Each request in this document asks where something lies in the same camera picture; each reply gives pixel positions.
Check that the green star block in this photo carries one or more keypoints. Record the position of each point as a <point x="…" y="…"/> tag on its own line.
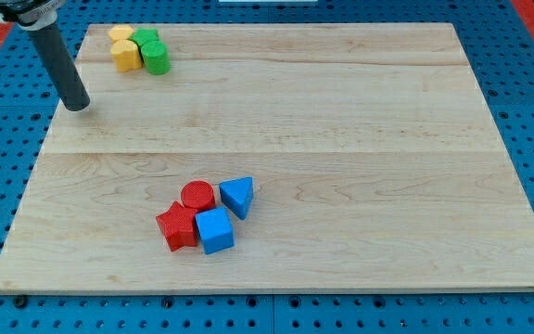
<point x="143" y="36"/>

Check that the wooden board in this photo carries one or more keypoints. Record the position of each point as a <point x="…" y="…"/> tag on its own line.
<point x="377" y="168"/>

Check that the green circle block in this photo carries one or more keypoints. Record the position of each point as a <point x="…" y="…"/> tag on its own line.
<point x="156" y="57"/>

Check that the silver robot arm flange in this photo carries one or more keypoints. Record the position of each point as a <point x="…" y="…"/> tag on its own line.
<point x="30" y="15"/>

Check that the blue triangle block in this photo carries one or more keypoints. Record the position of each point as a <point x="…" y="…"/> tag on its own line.
<point x="237" y="195"/>

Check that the red circle block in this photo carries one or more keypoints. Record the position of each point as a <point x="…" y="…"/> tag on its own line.
<point x="198" y="195"/>

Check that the blue cube block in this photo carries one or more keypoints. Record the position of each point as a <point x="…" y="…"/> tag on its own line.
<point x="215" y="230"/>

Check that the yellow hexagon block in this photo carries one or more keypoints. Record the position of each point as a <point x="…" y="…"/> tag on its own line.
<point x="120" y="32"/>

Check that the red star block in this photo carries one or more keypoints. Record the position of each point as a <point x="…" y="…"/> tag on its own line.
<point x="178" y="226"/>

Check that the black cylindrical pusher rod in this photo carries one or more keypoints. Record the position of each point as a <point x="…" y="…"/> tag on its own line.
<point x="59" y="65"/>

